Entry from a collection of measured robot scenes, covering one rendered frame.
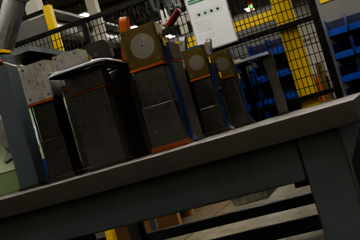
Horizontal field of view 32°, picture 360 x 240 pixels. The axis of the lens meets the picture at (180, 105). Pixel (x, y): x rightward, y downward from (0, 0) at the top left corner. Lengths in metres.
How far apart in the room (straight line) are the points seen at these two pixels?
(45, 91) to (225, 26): 1.68
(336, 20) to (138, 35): 3.00
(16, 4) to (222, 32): 1.14
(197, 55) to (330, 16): 2.36
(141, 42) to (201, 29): 1.66
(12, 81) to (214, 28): 1.59
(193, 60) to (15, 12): 0.88
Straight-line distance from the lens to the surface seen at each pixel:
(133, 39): 1.80
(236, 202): 1.74
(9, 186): 2.86
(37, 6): 7.33
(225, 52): 2.76
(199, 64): 2.42
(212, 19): 3.43
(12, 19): 2.88
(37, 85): 1.93
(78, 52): 2.16
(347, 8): 4.67
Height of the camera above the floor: 0.71
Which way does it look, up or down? 3 degrees up
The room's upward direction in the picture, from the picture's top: 16 degrees counter-clockwise
